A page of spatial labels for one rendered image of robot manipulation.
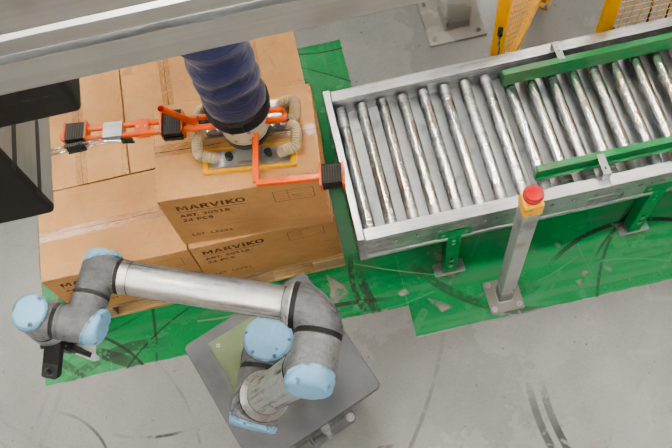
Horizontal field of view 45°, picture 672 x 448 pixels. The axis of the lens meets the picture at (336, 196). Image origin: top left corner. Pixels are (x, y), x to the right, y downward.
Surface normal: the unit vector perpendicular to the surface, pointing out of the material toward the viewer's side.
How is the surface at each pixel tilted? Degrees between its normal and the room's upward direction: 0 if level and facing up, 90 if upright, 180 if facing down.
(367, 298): 0
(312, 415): 0
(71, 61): 90
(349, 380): 0
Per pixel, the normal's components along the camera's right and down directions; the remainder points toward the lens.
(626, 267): -0.09, -0.43
